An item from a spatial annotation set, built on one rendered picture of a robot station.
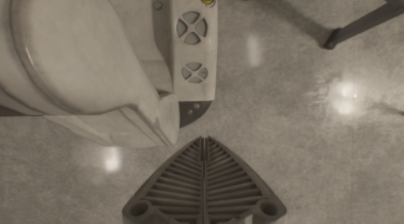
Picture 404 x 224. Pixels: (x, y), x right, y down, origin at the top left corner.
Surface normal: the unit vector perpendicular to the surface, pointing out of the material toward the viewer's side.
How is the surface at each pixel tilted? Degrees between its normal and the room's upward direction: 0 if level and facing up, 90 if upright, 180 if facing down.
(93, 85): 85
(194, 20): 0
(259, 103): 0
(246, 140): 0
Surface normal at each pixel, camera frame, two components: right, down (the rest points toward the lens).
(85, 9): 1.00, -0.04
